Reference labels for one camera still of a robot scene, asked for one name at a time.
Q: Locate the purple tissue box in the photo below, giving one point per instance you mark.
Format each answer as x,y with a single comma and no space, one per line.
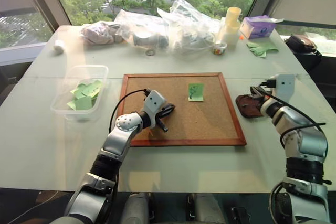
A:
256,27

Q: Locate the small cup of colourful pushpins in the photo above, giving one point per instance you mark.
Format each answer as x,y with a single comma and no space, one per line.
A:
219,48

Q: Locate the grey rounded robot leg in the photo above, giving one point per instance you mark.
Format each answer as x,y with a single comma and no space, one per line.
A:
136,208
208,208

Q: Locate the large clear plastic bag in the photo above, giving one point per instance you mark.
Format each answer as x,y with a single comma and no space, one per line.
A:
189,24

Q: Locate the green note with black drawing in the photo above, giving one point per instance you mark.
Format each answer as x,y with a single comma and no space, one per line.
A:
196,93

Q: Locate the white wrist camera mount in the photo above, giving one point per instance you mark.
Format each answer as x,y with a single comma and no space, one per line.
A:
284,85
155,100

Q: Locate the plastic bag with grey items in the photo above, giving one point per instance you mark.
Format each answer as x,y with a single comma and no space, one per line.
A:
141,30

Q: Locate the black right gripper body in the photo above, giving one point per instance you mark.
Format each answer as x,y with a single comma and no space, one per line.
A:
267,91

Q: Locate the clear plastic box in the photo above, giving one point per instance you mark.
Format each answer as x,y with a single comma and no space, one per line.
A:
76,113

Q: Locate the black robot foot part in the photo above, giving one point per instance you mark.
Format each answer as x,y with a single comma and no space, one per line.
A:
237,214

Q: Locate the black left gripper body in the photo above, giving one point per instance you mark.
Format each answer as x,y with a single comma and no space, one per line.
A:
160,116

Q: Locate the cream plastic cup stack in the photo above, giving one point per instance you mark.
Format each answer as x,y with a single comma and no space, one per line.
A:
231,27

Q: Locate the wood framed cork board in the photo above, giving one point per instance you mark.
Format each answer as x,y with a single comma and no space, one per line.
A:
183,124

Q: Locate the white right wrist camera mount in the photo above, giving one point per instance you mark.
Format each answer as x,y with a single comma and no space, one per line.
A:
284,85

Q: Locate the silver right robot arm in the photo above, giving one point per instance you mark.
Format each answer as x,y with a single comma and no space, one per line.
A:
304,142

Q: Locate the plastic bag with pink contents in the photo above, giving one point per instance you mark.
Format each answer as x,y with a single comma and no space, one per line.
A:
99,32

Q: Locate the black bag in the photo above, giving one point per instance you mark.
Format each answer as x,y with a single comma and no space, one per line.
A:
304,48

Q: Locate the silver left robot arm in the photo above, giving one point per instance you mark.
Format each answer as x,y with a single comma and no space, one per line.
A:
118,140

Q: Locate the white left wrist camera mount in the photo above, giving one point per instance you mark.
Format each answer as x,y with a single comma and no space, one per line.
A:
155,100

